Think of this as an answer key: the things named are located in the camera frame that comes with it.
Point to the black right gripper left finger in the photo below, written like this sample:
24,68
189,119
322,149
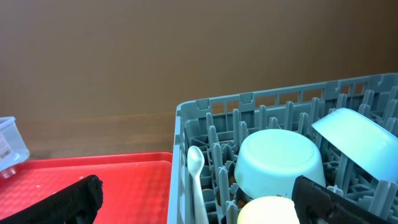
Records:
78,204

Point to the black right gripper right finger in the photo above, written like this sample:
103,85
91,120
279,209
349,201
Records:
329,205

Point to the yellow plastic cup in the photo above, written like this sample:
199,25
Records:
268,210

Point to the mint green bowl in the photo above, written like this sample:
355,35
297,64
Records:
270,160

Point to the light blue bowl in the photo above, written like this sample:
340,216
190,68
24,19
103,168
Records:
363,141

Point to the white plastic spoon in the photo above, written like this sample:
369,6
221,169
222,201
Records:
195,164

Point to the grey dishwasher rack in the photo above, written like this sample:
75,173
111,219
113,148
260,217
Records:
219,125

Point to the red plastic tray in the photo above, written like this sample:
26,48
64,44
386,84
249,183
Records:
135,186

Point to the clear plastic bin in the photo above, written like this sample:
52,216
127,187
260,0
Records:
13,148

